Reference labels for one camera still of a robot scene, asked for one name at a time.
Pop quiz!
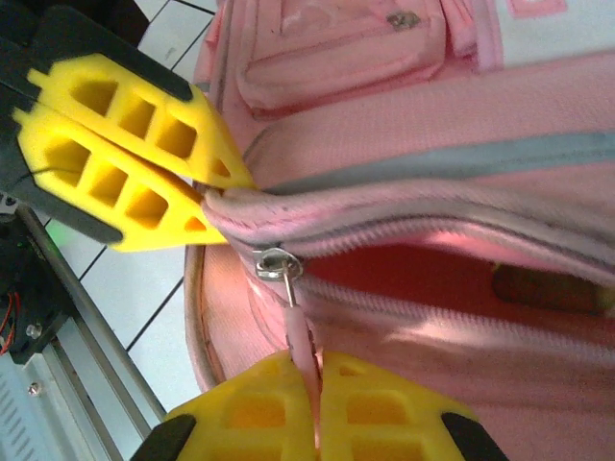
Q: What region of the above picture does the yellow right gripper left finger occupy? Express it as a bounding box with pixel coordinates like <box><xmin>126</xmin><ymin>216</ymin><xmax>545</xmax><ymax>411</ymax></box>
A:
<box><xmin>128</xmin><ymin>349</ymin><xmax>319</xmax><ymax>461</ymax></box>

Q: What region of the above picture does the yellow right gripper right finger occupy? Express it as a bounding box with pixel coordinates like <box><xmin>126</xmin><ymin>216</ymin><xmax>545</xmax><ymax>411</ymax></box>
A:
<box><xmin>319</xmin><ymin>350</ymin><xmax>511</xmax><ymax>461</ymax></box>

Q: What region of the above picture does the pink backpack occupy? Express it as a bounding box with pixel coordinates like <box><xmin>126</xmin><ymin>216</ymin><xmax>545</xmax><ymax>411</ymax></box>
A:
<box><xmin>184</xmin><ymin>0</ymin><xmax>615</xmax><ymax>461</ymax></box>

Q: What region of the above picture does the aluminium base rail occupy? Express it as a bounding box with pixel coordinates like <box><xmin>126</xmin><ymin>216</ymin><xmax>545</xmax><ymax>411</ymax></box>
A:
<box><xmin>0</xmin><ymin>206</ymin><xmax>169</xmax><ymax>461</ymax></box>

